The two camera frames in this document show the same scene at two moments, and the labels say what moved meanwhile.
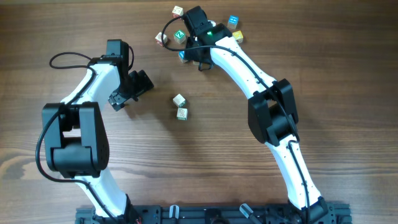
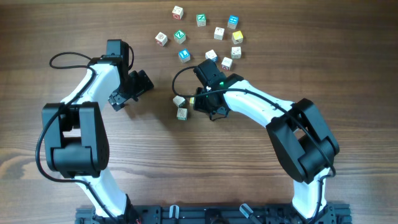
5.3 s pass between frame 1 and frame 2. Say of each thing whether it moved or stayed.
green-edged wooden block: stayed
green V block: stayed
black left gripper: stayed
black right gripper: moved
